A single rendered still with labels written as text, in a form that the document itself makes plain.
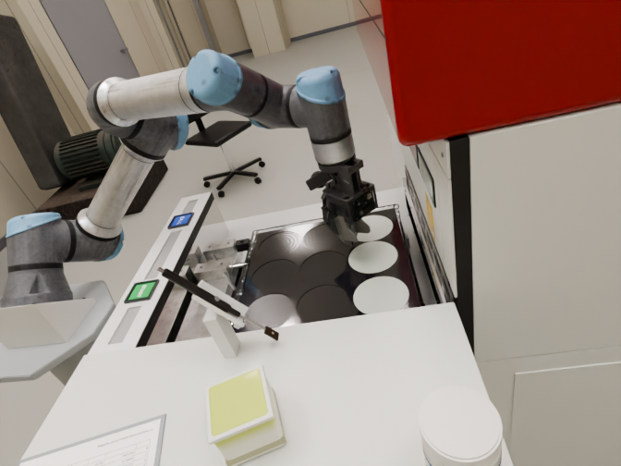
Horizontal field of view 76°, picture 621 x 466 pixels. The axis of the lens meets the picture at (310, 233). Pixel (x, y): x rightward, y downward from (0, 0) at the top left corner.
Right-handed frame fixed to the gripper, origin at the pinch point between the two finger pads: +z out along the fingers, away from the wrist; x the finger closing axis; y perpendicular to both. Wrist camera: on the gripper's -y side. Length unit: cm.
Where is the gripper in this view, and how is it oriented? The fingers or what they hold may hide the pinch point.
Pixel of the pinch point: (348, 239)
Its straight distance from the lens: 85.5
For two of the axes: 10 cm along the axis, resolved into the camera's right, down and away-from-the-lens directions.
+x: 7.6, -5.1, 4.1
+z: 2.4, 8.0, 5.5
